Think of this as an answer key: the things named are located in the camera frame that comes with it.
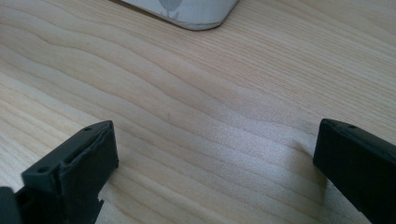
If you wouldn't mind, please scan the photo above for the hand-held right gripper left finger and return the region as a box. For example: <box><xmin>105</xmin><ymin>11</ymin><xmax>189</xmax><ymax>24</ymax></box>
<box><xmin>15</xmin><ymin>119</ymin><xmax>120</xmax><ymax>224</ymax></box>

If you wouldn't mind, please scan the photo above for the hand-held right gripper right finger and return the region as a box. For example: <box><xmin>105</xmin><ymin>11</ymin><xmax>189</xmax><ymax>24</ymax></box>
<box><xmin>312</xmin><ymin>118</ymin><xmax>396</xmax><ymax>224</ymax></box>

